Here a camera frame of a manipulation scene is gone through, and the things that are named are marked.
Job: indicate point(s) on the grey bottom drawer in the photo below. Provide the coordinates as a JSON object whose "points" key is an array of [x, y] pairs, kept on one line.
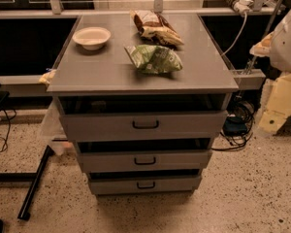
{"points": [[144, 181]]}

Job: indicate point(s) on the grey drawer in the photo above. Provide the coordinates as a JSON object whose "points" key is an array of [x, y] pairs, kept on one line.
{"points": [[90, 119], [146, 155], [144, 181]]}

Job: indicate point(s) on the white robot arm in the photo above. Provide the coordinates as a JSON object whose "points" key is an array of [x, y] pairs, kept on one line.
{"points": [[276, 95]]}

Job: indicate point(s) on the grey drawer cabinet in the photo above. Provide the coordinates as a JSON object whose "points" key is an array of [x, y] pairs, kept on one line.
{"points": [[109, 72]]}

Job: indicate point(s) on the grey top drawer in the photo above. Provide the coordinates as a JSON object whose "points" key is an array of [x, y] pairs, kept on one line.
{"points": [[90, 119]]}

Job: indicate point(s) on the grey middle drawer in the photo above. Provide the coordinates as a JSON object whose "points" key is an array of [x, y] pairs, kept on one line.
{"points": [[146, 155]]}

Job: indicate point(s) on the green chip bag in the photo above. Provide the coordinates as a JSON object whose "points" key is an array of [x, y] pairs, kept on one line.
{"points": [[154, 60]]}

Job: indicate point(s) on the brown chip bag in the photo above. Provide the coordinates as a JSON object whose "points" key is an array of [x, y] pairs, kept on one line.
{"points": [[155, 28]]}

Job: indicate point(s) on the white bowl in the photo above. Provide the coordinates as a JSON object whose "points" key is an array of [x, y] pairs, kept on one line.
{"points": [[92, 38]]}

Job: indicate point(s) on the clear plastic bag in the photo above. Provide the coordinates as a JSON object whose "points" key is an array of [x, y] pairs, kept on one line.
{"points": [[52, 131]]}

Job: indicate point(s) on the white power strip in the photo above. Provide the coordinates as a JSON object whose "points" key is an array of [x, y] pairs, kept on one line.
{"points": [[240, 6]]}

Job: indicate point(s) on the black floor bar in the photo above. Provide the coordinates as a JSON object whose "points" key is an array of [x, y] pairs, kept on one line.
{"points": [[32, 178]]}

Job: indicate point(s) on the diagonal metal rod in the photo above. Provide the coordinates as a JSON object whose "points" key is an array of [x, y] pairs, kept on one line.
{"points": [[265, 29]]}

